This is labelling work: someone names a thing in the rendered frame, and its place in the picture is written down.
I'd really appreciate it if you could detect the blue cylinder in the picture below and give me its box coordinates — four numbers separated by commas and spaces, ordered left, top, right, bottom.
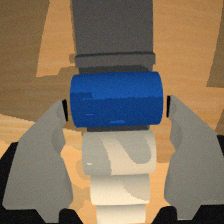
70, 71, 164, 127

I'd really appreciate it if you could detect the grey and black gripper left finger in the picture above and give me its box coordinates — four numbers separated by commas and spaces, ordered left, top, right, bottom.
0, 99, 73, 224

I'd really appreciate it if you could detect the cream cylinder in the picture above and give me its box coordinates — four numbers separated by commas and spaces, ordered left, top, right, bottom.
81, 130, 156, 175

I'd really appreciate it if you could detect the cream short plastic bar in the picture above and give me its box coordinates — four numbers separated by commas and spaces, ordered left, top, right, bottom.
96, 204, 146, 224
90, 173, 150, 205

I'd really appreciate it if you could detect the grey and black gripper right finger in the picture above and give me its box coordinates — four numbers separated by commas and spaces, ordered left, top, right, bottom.
164, 95, 224, 224

